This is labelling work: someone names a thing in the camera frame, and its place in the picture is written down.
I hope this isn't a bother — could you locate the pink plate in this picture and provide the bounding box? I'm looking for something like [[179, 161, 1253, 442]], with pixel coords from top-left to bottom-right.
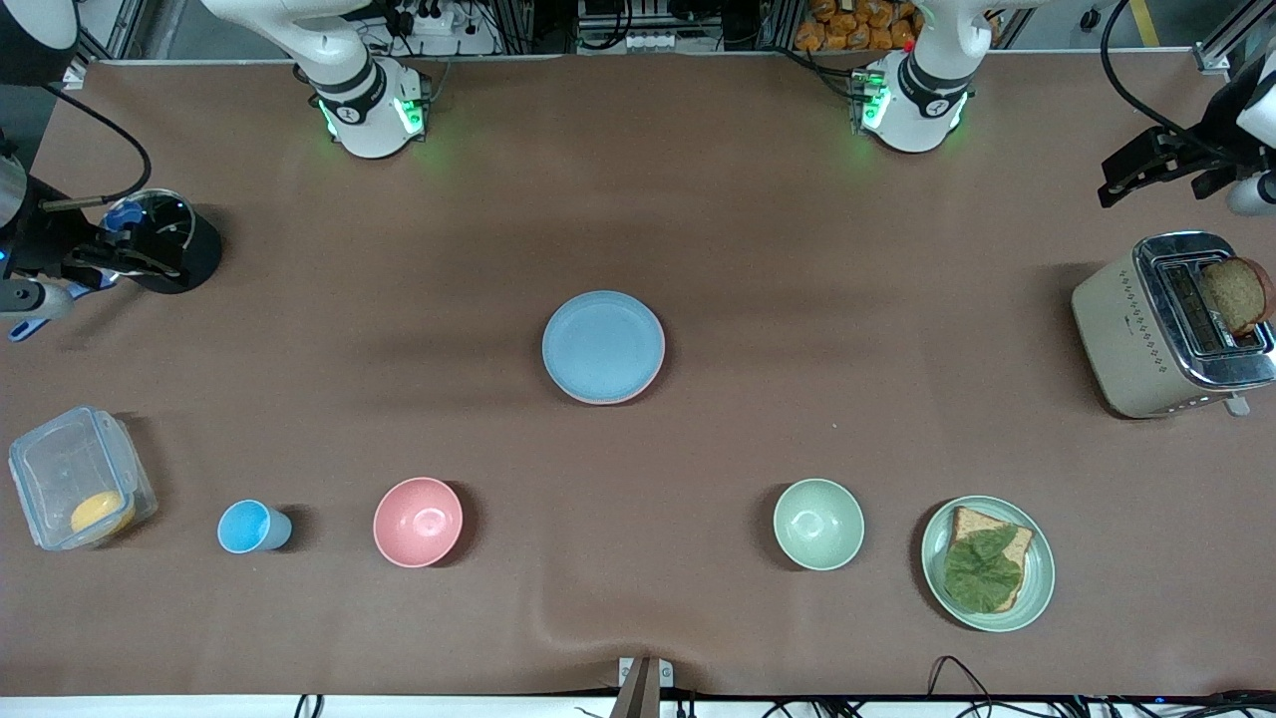
[[553, 371, 666, 407]]

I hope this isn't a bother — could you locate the yellow round food item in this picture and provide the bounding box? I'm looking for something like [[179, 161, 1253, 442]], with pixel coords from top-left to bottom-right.
[[70, 491, 137, 540]]

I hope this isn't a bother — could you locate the brown bread slice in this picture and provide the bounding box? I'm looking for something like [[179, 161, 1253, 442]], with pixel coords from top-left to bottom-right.
[[945, 507, 1036, 612]]

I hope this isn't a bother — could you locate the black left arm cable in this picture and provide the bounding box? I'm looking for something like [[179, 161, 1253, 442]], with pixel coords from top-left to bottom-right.
[[1100, 0, 1232, 163]]

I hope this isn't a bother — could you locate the aluminium frame profile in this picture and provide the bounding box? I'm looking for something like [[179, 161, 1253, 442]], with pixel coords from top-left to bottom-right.
[[1194, 0, 1276, 79], [58, 8, 113, 91]]

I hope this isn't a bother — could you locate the orange snack pile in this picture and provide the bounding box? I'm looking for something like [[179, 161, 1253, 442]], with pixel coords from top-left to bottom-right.
[[795, 0, 920, 52]]

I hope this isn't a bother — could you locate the black pot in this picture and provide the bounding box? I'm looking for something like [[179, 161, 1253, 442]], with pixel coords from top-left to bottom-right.
[[95, 189, 222, 295]]

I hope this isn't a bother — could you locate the green lettuce leaf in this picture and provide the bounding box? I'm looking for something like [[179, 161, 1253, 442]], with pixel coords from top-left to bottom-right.
[[943, 527, 1025, 613]]

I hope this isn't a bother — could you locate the pink bowl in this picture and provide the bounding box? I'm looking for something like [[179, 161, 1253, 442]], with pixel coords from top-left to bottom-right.
[[373, 477, 465, 568]]

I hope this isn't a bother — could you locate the glass pot lid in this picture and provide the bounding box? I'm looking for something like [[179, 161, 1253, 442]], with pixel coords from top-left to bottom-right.
[[95, 189, 196, 278]]

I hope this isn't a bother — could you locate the green plate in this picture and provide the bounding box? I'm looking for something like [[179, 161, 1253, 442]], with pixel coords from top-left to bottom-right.
[[920, 496, 1056, 633]]

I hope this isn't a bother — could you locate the beige chrome toaster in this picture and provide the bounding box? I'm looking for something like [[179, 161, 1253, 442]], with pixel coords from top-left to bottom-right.
[[1072, 231, 1276, 420]]

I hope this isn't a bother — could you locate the blue utensil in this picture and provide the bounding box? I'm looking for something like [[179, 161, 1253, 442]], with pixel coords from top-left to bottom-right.
[[8, 202, 144, 344]]

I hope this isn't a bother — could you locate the green bowl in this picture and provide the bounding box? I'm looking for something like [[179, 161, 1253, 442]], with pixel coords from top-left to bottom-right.
[[774, 479, 865, 571]]

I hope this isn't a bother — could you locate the clear plastic container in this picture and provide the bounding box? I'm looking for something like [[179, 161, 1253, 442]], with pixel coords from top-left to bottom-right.
[[8, 406, 159, 551]]

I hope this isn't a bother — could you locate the grey metal table clamp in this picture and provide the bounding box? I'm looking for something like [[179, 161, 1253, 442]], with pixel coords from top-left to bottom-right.
[[617, 656, 675, 718]]

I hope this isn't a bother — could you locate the brown toast slice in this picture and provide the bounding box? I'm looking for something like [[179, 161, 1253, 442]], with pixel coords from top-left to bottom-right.
[[1198, 256, 1276, 338]]

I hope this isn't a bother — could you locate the blue plate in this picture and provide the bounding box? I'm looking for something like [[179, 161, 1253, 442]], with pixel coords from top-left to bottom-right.
[[541, 290, 666, 403]]

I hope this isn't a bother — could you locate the blue cup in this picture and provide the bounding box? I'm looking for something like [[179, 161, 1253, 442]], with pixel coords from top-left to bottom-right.
[[217, 500, 293, 554]]

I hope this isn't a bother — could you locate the brown table mat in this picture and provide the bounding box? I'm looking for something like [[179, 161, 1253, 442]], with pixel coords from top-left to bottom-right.
[[0, 50, 1276, 699]]

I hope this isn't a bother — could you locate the black looped cable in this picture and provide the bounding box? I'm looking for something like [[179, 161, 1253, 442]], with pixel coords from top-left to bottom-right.
[[927, 655, 1000, 718]]

